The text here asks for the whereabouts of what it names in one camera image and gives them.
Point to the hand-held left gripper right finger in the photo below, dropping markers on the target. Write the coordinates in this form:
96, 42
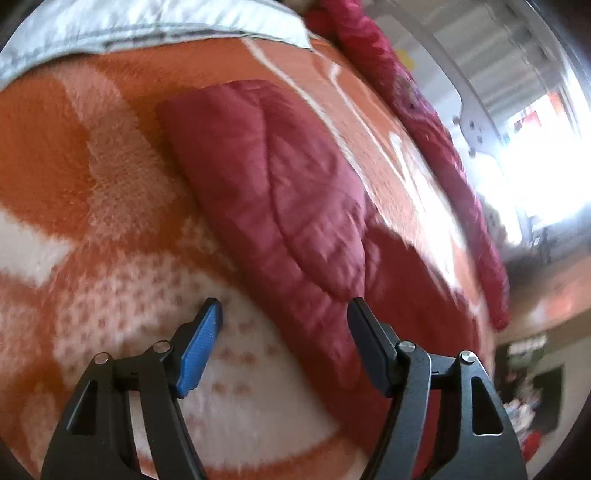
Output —
369, 341

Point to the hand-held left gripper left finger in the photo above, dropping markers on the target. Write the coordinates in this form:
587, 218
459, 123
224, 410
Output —
201, 344

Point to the red quilted jacket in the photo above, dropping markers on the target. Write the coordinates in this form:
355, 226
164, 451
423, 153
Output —
286, 194

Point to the dark cabinet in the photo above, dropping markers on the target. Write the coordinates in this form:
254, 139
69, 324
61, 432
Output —
535, 392

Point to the orange and white patterned blanket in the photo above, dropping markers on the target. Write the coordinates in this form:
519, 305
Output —
115, 138

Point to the red patterned quilt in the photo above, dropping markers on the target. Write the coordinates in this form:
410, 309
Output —
415, 106

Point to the yellow object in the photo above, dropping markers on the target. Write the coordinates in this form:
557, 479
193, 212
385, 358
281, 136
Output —
408, 57

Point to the silver grey pillow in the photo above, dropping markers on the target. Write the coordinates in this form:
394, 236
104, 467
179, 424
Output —
138, 23

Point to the grey bed guard rail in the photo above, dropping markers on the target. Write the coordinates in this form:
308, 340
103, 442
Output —
475, 115

